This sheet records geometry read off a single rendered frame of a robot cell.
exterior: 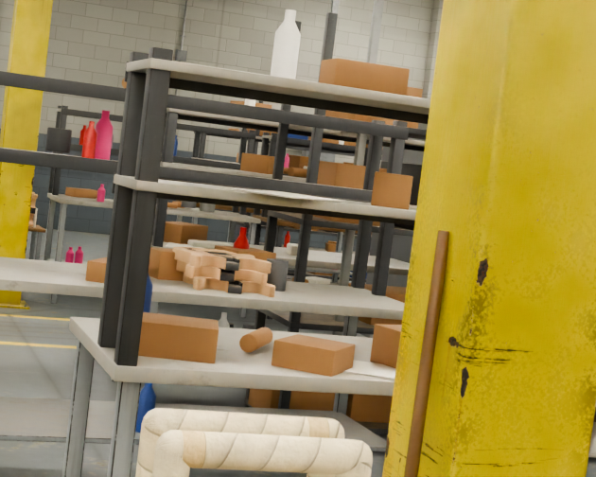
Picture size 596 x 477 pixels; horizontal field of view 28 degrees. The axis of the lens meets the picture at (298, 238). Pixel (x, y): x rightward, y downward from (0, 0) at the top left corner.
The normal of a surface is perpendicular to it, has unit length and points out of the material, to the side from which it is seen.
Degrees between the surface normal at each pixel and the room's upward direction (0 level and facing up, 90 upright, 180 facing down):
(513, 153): 90
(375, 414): 90
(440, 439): 90
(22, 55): 90
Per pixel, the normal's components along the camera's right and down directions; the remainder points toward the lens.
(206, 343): 0.08, 0.07
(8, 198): 0.33, 0.11
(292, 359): -0.36, 0.02
